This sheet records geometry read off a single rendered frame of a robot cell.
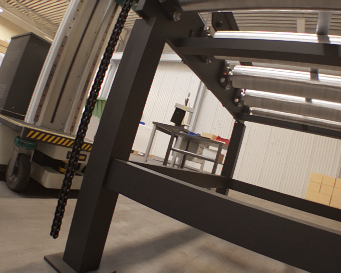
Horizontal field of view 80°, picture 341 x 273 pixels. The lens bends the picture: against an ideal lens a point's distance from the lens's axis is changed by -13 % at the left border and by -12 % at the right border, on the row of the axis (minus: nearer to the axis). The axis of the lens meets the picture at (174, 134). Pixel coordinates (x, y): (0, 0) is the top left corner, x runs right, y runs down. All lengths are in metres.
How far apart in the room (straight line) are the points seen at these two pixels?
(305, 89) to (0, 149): 1.46
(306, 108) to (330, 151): 9.96
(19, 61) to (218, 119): 11.10
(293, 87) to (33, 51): 1.45
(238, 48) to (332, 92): 0.53
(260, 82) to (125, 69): 0.68
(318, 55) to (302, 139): 10.63
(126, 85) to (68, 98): 1.00
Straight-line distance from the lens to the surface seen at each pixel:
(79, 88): 1.58
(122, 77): 0.64
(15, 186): 1.22
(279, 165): 11.12
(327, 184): 8.36
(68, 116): 1.58
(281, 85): 1.11
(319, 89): 1.10
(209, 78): 1.08
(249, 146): 11.38
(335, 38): 0.87
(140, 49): 0.65
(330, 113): 1.39
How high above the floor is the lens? 0.39
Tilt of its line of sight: 5 degrees up
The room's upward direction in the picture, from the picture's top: 16 degrees clockwise
